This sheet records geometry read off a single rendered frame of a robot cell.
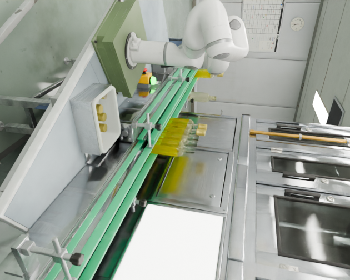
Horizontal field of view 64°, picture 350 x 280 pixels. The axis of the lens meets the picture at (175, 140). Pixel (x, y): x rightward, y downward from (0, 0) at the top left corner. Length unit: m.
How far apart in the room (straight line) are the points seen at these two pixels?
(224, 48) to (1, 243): 1.05
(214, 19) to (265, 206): 0.80
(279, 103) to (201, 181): 6.41
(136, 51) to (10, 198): 0.72
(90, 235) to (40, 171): 0.25
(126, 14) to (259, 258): 1.05
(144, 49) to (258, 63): 6.12
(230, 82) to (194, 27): 6.47
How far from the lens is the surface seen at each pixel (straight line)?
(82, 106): 1.02
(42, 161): 0.95
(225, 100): 7.58
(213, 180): 1.32
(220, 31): 0.88
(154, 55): 1.19
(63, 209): 0.99
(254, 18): 7.00
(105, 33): 1.17
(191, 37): 0.96
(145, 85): 1.56
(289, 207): 1.33
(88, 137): 1.07
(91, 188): 1.04
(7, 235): 1.30
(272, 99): 7.55
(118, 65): 1.18
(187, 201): 1.20
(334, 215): 1.37
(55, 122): 0.98
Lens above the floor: 1.32
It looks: 12 degrees down
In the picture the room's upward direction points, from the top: 97 degrees clockwise
